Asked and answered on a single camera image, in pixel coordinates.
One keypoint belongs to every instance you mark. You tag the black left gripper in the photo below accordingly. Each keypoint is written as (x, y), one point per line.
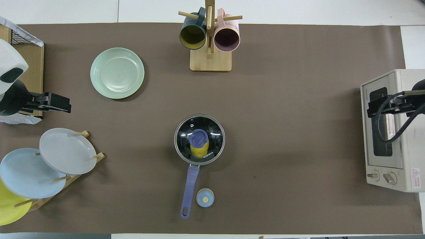
(38, 101)

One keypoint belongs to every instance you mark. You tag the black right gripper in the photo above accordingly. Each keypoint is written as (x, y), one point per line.
(403, 104)

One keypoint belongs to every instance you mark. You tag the glass pot lid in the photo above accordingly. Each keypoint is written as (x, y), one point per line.
(186, 132)

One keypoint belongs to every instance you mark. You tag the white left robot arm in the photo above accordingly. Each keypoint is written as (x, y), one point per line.
(10, 66)

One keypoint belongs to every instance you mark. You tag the grey plate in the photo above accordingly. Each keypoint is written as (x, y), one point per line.
(68, 151)

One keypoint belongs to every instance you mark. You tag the light green plate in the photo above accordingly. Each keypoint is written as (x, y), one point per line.
(117, 73)

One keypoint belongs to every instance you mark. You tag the light blue plate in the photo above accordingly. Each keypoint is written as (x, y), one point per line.
(26, 174)

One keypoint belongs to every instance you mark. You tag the wooden plate rack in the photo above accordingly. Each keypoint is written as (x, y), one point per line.
(49, 194)

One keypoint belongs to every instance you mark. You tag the yellow plate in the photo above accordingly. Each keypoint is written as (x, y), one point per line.
(8, 209)

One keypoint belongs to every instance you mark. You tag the white crumpled sheet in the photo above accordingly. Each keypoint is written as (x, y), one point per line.
(18, 119)

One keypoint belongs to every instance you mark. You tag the beige toaster oven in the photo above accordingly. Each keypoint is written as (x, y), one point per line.
(403, 159)

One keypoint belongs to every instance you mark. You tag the white patterned bag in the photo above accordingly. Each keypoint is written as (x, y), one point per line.
(28, 36)

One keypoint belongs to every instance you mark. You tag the light wooden board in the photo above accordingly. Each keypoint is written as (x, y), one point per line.
(5, 33)

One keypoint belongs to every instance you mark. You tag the brown table mat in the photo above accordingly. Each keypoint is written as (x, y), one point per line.
(282, 116)

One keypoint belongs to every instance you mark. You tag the dark teal mug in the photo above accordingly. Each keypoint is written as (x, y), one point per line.
(193, 36)

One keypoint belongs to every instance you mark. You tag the wooden mug tree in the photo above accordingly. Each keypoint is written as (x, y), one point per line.
(210, 61)

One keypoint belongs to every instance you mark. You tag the blue saucepan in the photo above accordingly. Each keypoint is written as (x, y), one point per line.
(189, 192)

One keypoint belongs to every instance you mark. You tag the pink mug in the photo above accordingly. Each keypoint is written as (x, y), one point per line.
(226, 39)

